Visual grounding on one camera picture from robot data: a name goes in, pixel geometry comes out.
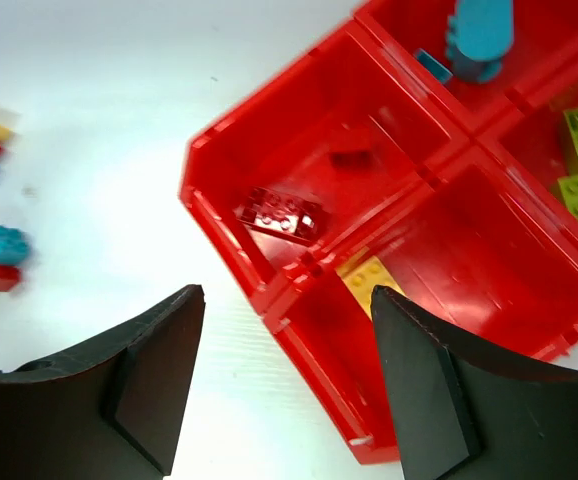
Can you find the red divided container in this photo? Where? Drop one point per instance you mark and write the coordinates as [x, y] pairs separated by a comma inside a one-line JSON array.
[[448, 185]]

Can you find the small blue lego top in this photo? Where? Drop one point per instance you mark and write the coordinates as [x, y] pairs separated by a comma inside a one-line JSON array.
[[14, 248]]

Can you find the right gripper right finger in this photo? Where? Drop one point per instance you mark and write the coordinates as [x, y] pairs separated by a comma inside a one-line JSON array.
[[465, 408]]

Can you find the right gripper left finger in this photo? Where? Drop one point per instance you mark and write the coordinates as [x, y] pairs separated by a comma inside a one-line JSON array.
[[110, 407]]

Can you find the small red lego brick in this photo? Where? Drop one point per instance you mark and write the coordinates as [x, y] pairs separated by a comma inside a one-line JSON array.
[[283, 215]]

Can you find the long yellow lego plate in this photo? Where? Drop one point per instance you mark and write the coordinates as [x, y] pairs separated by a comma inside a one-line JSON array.
[[361, 279]]

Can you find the large blue lego brick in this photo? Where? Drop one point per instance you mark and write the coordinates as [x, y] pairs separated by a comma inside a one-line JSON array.
[[480, 33]]

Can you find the small blue lego brick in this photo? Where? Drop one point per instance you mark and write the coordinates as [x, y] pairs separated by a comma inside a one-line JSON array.
[[440, 72]]

